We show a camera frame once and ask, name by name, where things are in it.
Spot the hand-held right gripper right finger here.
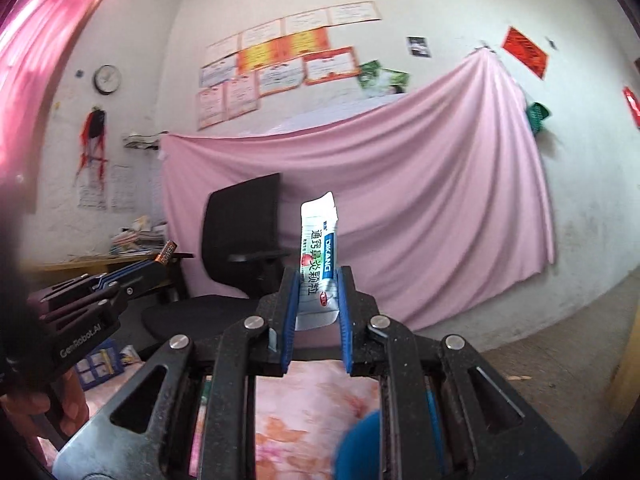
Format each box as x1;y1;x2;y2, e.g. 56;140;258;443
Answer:
336;265;582;480

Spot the light wooden cabinet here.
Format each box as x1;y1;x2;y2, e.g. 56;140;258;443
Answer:
607;305;640;413

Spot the red wall decoration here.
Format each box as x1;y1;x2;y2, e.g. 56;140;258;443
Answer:
622;86;640;129

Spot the red hanging scarf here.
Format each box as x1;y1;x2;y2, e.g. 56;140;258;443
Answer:
75;106;109;182

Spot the white wall calendar sheet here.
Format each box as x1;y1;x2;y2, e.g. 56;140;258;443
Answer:
77;167;108;210
109;164;137;211

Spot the black office chair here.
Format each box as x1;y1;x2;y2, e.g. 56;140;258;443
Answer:
141;172;301;347

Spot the red paper wall poster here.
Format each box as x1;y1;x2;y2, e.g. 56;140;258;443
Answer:
501;26;550;80

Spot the pink floral blanket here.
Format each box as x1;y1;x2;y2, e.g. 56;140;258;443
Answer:
189;360;386;480

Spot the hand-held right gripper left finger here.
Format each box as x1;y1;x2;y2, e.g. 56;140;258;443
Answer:
52;265;301;480

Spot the blue plastic bucket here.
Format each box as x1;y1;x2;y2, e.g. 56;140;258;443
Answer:
332;379;447;480

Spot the green plant photo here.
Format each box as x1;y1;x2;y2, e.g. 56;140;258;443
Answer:
377;69;411;96
357;60;384;90

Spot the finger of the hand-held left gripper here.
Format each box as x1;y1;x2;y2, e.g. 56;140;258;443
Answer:
39;280;146;322
40;259;171;306

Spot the white medicine sachet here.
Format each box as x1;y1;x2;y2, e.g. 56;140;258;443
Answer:
295;191;342;331

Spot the round wall clock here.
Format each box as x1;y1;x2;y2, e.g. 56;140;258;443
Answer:
94;64;123;96

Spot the blue cardboard box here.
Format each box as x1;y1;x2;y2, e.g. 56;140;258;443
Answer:
74;339;126;392

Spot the person's left hand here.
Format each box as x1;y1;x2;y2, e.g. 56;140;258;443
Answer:
0;372;90;461

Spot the pile of books and papers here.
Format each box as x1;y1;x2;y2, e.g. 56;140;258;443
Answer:
110;216;169;257

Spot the group of wall certificates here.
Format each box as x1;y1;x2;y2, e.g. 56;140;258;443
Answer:
196;1;383;132

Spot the pink hanging sheet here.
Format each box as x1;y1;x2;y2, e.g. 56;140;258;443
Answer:
159;50;559;332

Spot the pink window curtain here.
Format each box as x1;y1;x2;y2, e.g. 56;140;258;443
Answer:
0;0;132;181

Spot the wooden shelf desk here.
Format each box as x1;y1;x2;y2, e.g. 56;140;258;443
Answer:
20;252;182;293

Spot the wire wall rack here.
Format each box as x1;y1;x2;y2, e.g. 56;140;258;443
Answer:
122;130;169;150

